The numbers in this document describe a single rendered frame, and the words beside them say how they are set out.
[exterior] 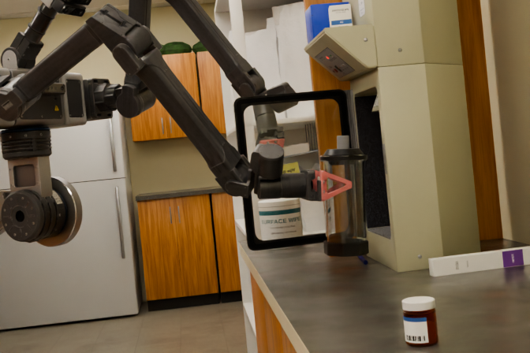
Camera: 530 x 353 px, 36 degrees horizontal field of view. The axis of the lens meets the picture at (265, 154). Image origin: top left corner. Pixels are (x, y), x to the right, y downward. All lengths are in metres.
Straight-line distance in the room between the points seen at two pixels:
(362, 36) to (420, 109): 0.21
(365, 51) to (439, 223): 0.43
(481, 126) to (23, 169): 1.28
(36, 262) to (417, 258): 5.21
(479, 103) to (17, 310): 5.18
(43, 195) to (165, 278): 4.65
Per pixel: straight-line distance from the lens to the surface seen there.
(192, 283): 6.90
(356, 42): 1.87
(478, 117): 2.33
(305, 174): 1.82
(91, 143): 6.73
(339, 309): 1.53
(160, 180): 7.37
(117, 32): 1.74
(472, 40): 2.34
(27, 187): 2.31
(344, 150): 1.81
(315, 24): 2.06
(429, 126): 1.89
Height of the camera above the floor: 1.24
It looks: level
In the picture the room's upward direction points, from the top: 6 degrees counter-clockwise
